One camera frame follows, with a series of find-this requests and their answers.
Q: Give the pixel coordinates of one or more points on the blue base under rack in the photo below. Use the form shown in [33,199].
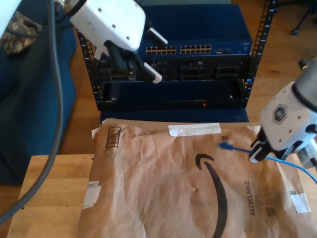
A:
[173,115]

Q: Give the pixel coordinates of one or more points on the blue sofa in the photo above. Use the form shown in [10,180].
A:
[24,99]

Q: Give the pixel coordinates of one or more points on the black equipment rack frame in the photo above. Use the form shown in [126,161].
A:
[262,37]

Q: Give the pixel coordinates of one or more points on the blue network switch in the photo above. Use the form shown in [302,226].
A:
[198,24]

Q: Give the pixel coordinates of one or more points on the camouflage cloth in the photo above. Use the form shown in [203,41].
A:
[19,34]

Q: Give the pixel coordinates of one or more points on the brown paper mailer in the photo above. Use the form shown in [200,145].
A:
[148,173]

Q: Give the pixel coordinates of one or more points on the office chair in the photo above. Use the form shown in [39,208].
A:
[303,17]

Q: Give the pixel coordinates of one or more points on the black rack server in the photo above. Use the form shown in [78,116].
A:
[193,72]

